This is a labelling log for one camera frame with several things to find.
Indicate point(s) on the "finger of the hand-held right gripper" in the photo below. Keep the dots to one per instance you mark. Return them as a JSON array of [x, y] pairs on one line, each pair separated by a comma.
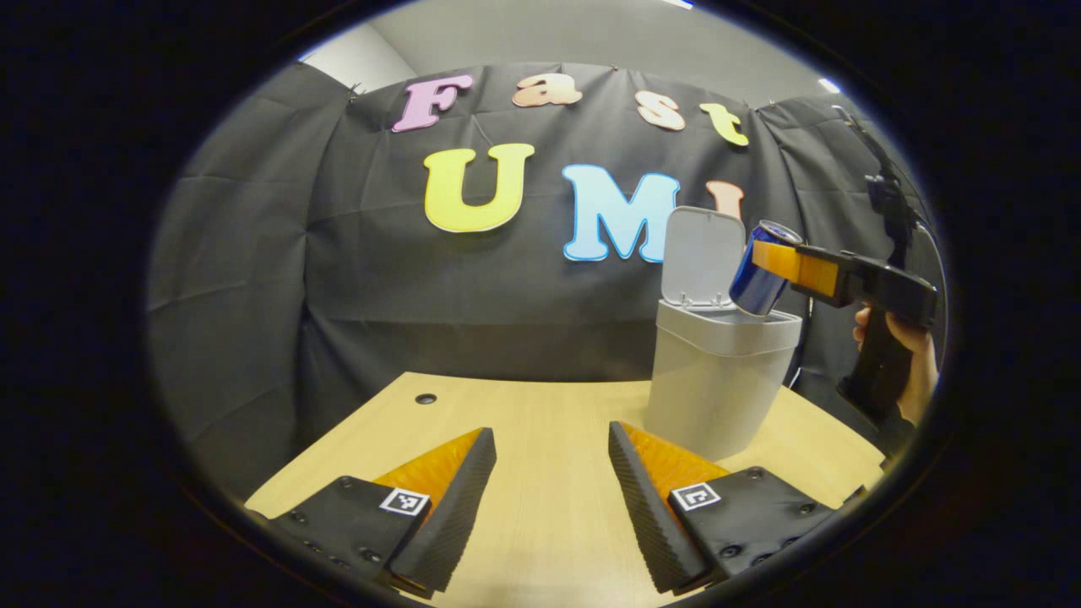
[[798, 268]]

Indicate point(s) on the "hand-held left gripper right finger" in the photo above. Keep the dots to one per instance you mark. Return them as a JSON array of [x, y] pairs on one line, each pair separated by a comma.
[[646, 507]]

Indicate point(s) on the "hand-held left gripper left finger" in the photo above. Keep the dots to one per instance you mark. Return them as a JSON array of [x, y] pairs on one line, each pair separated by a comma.
[[456, 507]]

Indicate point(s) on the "blue pop can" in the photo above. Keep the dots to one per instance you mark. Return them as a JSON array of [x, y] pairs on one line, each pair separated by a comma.
[[758, 291]]

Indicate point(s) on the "grey desktop garbage bin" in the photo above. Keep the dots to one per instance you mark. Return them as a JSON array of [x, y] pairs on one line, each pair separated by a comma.
[[718, 388]]

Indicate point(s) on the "wooden desktop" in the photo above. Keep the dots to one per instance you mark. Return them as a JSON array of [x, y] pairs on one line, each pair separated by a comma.
[[549, 439]]

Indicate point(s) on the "small ceiling light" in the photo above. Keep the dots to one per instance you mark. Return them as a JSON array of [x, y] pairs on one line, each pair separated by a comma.
[[830, 85]]

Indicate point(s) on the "black backdrop cloth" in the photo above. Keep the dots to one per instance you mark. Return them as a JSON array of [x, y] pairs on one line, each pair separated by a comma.
[[380, 295]]

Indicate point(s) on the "long ceiling light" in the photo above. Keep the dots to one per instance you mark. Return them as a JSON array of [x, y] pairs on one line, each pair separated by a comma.
[[676, 3]]

